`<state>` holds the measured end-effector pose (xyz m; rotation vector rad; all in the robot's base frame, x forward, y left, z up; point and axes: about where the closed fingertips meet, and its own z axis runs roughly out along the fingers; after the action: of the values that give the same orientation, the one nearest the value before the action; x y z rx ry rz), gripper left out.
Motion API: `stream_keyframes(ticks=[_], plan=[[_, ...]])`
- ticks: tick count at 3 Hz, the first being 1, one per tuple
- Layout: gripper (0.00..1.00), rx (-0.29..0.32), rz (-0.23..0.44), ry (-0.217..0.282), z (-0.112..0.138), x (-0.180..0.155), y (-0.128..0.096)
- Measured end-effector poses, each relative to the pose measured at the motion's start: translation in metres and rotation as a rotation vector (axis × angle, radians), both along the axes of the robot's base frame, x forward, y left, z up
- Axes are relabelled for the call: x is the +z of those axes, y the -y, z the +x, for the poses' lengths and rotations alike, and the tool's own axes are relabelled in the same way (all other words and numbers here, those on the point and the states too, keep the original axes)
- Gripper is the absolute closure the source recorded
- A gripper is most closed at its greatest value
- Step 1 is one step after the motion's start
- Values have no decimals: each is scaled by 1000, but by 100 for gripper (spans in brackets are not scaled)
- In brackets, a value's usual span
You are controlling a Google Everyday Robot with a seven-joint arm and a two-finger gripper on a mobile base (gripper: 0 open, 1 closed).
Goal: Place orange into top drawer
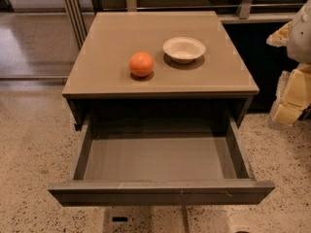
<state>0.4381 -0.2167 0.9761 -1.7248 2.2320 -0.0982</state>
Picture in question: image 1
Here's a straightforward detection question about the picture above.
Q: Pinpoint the metal window frame rail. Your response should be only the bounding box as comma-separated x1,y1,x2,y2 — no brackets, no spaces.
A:
64,0,86,49

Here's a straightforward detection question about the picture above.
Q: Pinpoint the open grey top drawer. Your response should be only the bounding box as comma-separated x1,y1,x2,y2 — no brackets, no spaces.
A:
49,115,275,206

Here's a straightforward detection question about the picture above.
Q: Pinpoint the white paper bowl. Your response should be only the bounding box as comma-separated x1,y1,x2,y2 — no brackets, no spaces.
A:
162,37,206,64

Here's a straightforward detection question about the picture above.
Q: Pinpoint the grey drawer cabinet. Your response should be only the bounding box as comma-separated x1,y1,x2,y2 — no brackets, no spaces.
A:
63,12,259,124

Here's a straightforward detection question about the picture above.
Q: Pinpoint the orange fruit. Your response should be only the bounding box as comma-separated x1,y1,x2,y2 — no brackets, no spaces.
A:
129,52,154,78

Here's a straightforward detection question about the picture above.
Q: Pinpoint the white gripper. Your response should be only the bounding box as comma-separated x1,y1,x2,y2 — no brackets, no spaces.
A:
266,0,311,126

